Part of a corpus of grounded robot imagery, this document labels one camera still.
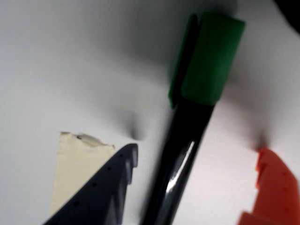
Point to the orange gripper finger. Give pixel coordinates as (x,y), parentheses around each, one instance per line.
(279,192)

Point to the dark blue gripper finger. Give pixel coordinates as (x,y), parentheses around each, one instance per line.
(100,194)

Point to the green and black marker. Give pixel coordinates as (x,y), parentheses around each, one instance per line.
(208,65)

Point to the long beige masking tape strip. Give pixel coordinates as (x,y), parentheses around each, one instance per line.
(75,164)

